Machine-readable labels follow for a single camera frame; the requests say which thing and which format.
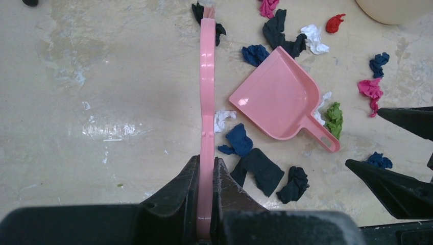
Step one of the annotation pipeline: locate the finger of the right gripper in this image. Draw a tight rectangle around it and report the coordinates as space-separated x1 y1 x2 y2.
345 159 432 219
377 107 432 141

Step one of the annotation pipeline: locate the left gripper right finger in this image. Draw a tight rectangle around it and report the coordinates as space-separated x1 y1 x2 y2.
210 158 267 244

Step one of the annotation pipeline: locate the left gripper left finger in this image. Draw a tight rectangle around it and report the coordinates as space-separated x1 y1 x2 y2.
140 156 200 244

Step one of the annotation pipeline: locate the pink dustpan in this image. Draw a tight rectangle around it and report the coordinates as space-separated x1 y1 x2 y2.
228 46 341 153

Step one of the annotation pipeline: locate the pink hand brush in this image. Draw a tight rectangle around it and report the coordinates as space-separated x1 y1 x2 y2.
197 6 216 241

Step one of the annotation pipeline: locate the blue navy paper strip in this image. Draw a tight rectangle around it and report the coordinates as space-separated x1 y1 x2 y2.
218 123 284 197

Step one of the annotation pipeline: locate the blue paper scrap bottom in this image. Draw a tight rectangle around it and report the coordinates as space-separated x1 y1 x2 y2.
364 152 393 169

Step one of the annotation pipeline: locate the blue paper scrap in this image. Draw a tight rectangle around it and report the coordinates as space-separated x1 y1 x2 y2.
364 152 393 169
241 44 270 67
369 52 390 79

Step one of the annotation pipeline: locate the pink paper scrap right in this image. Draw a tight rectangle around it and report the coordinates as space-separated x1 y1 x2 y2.
357 78 383 118

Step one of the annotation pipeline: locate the black paper scrap bottom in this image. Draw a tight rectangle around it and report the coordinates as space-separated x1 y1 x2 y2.
276 166 309 204

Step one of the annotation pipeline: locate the black paper scrap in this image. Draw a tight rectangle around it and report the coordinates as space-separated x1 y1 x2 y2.
191 1 226 46
276 166 309 204

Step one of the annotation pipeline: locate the blue paper scrap right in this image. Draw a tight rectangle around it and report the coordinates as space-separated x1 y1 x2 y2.
369 52 390 79

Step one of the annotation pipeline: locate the white paper scrap left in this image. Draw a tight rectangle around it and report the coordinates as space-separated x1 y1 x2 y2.
214 109 237 133

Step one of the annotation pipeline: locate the white paper scrap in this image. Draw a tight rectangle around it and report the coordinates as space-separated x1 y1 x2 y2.
313 91 332 126
214 109 237 133
300 24 329 55

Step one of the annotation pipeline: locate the green paper scrap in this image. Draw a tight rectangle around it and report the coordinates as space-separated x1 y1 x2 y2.
325 102 344 140

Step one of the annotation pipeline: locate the white paper scrap centre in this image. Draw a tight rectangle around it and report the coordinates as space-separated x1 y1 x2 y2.
313 91 332 126

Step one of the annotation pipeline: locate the beige round bin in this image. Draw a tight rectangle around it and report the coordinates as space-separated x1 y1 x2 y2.
355 0 432 25

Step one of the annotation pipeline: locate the red paper scrap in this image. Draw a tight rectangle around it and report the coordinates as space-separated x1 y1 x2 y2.
325 14 346 34

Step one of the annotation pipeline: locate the white paper scrap top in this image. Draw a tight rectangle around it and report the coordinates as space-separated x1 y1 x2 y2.
300 24 329 55

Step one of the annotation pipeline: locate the blue paper scrap centre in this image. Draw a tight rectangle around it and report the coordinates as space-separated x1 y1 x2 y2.
241 44 270 67

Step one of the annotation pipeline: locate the large dark paper scrap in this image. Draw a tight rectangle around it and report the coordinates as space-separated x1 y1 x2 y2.
262 9 307 58

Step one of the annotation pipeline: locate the magenta paper scrap top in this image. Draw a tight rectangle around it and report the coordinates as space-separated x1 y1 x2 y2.
259 0 280 19

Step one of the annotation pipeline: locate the black paper scrap left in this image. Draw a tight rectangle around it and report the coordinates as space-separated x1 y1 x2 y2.
191 1 226 46

